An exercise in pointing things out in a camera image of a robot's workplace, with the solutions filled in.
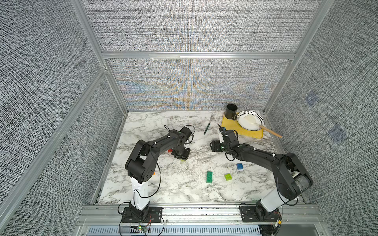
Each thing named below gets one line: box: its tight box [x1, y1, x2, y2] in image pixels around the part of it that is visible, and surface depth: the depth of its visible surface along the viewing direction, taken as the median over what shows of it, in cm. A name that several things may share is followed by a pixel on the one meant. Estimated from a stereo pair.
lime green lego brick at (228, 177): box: [224, 173, 233, 181], surface depth 87 cm
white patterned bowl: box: [236, 110, 265, 131], surface depth 115 cm
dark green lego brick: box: [206, 171, 213, 184], surface depth 87 cm
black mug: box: [224, 103, 238, 121], surface depth 113 cm
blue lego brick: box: [236, 163, 244, 170], surface depth 91 cm
